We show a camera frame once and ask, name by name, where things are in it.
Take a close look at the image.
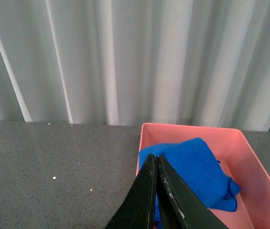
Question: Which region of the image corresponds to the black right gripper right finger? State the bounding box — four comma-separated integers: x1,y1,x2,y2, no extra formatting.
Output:
156,156,227,229

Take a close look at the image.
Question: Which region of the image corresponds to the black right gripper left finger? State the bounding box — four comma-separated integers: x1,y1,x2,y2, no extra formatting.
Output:
105,154,157,229

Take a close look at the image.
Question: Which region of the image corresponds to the blue microfiber cloth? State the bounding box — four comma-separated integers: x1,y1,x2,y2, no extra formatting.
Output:
138,137,241,227

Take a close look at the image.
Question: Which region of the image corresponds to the pink plastic tray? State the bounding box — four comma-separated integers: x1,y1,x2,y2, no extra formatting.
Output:
139,123,270,229

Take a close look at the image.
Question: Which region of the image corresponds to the white pleated curtain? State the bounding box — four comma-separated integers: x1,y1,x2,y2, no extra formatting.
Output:
0,0,270,131

